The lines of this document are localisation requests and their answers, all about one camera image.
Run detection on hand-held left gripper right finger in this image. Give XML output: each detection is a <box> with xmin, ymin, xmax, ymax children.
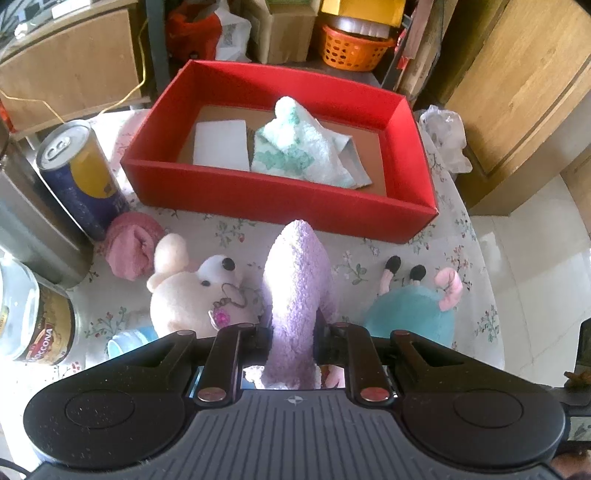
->
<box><xmin>318</xmin><ymin>322</ymin><xmax>456</xmax><ymax>407</ymax></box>

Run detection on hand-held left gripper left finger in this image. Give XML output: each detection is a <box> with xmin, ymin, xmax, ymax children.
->
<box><xmin>139</xmin><ymin>322</ymin><xmax>274</xmax><ymax>407</ymax></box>

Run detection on purple fuzzy sock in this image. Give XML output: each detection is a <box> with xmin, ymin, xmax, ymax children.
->
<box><xmin>256</xmin><ymin>220</ymin><xmax>340</xmax><ymax>391</ymax></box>

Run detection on blue dress pig plush toy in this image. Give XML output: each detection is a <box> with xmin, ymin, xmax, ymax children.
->
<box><xmin>361</xmin><ymin>256</ymin><xmax>463</xmax><ymax>348</ymax></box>

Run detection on cream mouse plush toy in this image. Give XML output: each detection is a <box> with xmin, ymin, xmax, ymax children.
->
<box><xmin>147</xmin><ymin>233</ymin><xmax>264</xmax><ymax>339</ymax></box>

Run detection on red cardboard box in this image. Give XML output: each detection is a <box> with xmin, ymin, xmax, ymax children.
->
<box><xmin>121</xmin><ymin>60</ymin><xmax>439</xmax><ymax>244</ymax></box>

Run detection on pink soft sock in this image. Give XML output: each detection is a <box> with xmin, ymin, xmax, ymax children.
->
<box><xmin>102</xmin><ymin>213</ymin><xmax>168</xmax><ymax>281</ymax></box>

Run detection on grey cloth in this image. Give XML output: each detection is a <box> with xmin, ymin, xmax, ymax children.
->
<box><xmin>339</xmin><ymin>137</ymin><xmax>375</xmax><ymax>189</ymax></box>

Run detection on green and white towel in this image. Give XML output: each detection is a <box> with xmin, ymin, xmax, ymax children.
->
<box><xmin>250</xmin><ymin>96</ymin><xmax>358</xmax><ymax>189</ymax></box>

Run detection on white folded cloth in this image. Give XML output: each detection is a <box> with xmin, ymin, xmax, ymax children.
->
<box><xmin>193</xmin><ymin>119</ymin><xmax>249</xmax><ymax>171</ymax></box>

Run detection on coffee jar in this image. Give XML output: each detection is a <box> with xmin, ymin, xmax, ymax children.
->
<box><xmin>0</xmin><ymin>258</ymin><xmax>79</xmax><ymax>366</ymax></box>

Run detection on blue and yellow can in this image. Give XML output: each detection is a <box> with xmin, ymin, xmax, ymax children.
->
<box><xmin>36</xmin><ymin>119</ymin><xmax>131</xmax><ymax>241</ymax></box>

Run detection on crumpled clear plastic bag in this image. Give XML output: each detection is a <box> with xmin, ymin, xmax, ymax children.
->
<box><xmin>419</xmin><ymin>105</ymin><xmax>474</xmax><ymax>174</ymax></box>

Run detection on orange plastic basket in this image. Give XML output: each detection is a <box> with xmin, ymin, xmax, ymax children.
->
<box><xmin>322</xmin><ymin>23</ymin><xmax>398</xmax><ymax>72</ymax></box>

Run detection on white printed plastic bag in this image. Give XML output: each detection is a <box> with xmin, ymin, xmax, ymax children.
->
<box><xmin>215</xmin><ymin>4</ymin><xmax>252</xmax><ymax>63</ymax></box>

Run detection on brown cardboard box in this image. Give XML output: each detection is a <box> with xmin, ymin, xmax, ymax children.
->
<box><xmin>242</xmin><ymin>0</ymin><xmax>321</xmax><ymax>65</ymax></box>

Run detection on tall wooden cabinet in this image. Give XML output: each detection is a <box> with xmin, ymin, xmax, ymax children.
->
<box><xmin>438</xmin><ymin>0</ymin><xmax>591</xmax><ymax>217</ymax></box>

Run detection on red plastic bag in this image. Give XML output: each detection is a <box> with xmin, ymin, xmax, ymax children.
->
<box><xmin>166</xmin><ymin>7</ymin><xmax>222</xmax><ymax>61</ymax></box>

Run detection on brown plastic container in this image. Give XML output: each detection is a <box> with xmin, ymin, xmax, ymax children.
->
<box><xmin>325</xmin><ymin>14</ymin><xmax>398</xmax><ymax>40</ymax></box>

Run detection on yellow box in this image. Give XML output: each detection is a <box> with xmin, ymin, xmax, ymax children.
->
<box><xmin>320</xmin><ymin>0</ymin><xmax>407</xmax><ymax>27</ymax></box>

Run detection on yellow cable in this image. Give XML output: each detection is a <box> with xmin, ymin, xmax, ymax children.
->
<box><xmin>0</xmin><ymin>28</ymin><xmax>151</xmax><ymax>125</ymax></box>

